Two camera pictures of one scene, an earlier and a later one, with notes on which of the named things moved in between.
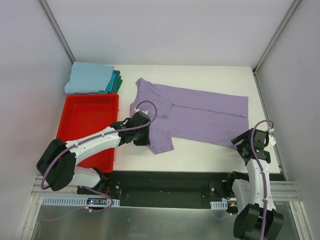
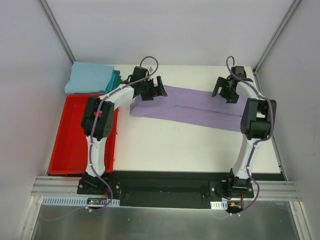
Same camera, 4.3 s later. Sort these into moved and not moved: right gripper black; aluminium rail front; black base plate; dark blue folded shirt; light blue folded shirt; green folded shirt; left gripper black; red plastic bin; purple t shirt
Moved: left gripper black; right gripper black; purple t shirt
Not moved: light blue folded shirt; red plastic bin; green folded shirt; dark blue folded shirt; aluminium rail front; black base plate
